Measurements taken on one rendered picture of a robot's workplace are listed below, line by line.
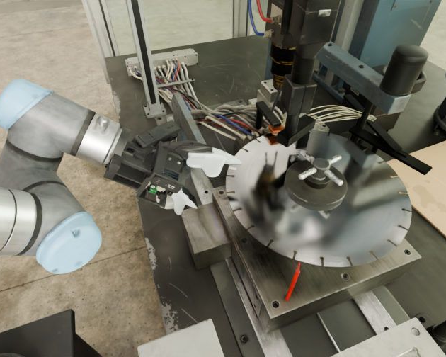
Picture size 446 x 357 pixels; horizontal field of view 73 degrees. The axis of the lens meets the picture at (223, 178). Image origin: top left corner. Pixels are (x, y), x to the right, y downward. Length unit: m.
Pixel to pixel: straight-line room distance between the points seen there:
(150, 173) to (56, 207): 0.14
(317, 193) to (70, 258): 0.39
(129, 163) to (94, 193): 1.47
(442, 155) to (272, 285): 0.73
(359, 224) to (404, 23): 0.83
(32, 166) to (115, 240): 1.23
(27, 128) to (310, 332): 0.58
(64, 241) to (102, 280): 1.22
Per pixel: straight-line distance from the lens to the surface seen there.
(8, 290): 1.78
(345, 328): 0.68
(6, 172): 0.51
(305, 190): 0.55
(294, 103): 0.50
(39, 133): 0.48
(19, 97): 0.49
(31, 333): 0.74
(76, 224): 0.40
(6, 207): 0.38
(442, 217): 0.93
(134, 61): 1.36
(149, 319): 1.47
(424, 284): 0.80
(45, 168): 0.50
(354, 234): 0.53
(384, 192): 0.62
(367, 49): 1.18
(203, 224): 0.66
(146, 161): 0.50
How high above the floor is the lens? 1.36
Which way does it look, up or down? 47 degrees down
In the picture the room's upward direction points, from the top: straight up
